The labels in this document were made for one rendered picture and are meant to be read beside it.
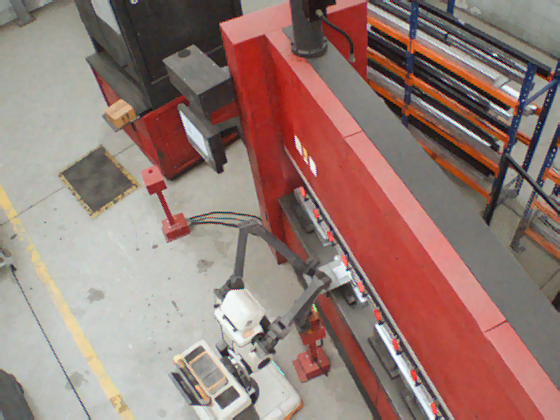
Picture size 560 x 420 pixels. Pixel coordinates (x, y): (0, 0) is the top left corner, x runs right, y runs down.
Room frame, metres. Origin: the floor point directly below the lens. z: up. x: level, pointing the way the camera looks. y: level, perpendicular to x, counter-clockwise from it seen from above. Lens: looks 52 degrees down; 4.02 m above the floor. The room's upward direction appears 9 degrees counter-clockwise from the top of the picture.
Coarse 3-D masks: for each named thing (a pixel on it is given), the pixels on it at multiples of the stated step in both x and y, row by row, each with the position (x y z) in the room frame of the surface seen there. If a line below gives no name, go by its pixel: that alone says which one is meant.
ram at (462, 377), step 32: (288, 96) 2.42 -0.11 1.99; (288, 128) 2.49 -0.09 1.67; (320, 128) 2.00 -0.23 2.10; (320, 160) 2.03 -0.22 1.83; (320, 192) 2.07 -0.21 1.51; (352, 192) 1.67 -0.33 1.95; (352, 224) 1.67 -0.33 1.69; (384, 224) 1.38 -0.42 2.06; (384, 256) 1.35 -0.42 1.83; (384, 288) 1.33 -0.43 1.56; (416, 288) 1.09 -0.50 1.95; (416, 320) 1.05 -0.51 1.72; (448, 320) 0.87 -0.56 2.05; (416, 352) 1.00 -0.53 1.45; (448, 352) 0.82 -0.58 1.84; (448, 384) 0.75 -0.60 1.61; (480, 384) 0.62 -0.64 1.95; (480, 416) 0.55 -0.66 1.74; (512, 416) 0.46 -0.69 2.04
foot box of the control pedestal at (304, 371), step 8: (304, 352) 1.67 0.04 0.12; (320, 352) 1.65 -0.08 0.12; (296, 360) 1.66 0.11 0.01; (304, 360) 1.60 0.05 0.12; (296, 368) 1.59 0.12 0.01; (304, 368) 1.54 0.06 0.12; (312, 368) 1.53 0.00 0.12; (328, 368) 1.53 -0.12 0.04; (304, 376) 1.51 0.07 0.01; (312, 376) 1.50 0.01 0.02
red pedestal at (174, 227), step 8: (152, 168) 3.20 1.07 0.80; (144, 176) 3.13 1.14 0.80; (152, 176) 3.11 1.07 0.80; (160, 176) 3.10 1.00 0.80; (144, 184) 3.04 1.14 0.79; (152, 184) 3.03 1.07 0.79; (160, 184) 3.05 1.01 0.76; (152, 192) 3.02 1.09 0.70; (160, 192) 3.11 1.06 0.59; (160, 200) 3.10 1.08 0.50; (168, 208) 3.11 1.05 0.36; (168, 216) 3.10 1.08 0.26; (176, 216) 3.20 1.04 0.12; (168, 224) 3.12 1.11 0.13; (176, 224) 3.10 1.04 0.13; (184, 224) 3.09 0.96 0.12; (168, 232) 3.03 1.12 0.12; (176, 232) 3.05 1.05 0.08; (184, 232) 3.07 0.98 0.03; (168, 240) 3.02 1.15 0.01
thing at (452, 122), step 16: (368, 64) 4.19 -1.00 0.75; (384, 80) 3.88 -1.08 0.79; (400, 80) 3.90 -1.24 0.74; (400, 96) 3.69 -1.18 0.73; (416, 96) 3.64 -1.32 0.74; (432, 96) 3.65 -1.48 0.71; (448, 96) 3.58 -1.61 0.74; (432, 112) 3.36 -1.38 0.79; (448, 112) 3.37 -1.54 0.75; (448, 128) 3.19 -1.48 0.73; (464, 128) 3.15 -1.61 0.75; (480, 128) 3.16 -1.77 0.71; (496, 128) 3.11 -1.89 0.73; (480, 144) 2.91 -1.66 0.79; (496, 144) 2.91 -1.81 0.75; (496, 160) 2.75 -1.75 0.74
